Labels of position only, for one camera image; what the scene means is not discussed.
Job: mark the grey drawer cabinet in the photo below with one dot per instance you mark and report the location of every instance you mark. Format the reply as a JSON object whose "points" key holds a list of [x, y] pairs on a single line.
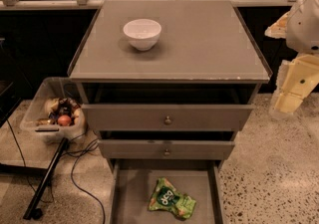
{"points": [[204, 56]]}

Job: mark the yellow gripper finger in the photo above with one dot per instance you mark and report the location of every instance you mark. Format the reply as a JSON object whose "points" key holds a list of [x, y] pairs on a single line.
{"points": [[278, 29], [295, 81]]}

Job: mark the clear plastic bin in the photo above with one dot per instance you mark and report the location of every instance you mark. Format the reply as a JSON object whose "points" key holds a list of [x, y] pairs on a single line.
{"points": [[55, 97]]}

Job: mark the bottom grey drawer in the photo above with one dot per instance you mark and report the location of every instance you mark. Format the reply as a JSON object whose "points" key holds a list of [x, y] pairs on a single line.
{"points": [[135, 181]]}

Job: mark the red apple in bin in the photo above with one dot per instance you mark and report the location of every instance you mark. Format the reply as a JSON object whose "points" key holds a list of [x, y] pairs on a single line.
{"points": [[64, 120]]}

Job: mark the white railing bar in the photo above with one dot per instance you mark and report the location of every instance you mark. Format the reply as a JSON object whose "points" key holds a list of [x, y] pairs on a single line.
{"points": [[96, 4]]}

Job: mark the grey drawer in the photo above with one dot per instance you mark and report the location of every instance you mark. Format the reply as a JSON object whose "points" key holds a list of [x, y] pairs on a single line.
{"points": [[165, 149], [167, 117], [135, 181]]}

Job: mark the green rice chip bag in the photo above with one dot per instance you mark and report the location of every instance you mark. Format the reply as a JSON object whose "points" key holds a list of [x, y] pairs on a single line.
{"points": [[167, 198]]}

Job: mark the top grey drawer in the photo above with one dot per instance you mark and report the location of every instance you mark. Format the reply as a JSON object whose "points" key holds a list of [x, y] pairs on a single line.
{"points": [[167, 117]]}

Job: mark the middle grey drawer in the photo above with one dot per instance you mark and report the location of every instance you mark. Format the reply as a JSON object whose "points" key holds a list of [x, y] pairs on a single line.
{"points": [[165, 149]]}

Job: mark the white ceramic bowl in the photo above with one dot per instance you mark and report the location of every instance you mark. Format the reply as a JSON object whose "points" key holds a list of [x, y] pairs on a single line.
{"points": [[142, 34]]}

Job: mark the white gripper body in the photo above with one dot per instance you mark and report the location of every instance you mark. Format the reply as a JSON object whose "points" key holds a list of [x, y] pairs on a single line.
{"points": [[304, 25]]}

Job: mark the black metal leg bar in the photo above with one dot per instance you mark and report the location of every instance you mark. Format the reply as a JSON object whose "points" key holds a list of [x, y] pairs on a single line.
{"points": [[32, 210]]}

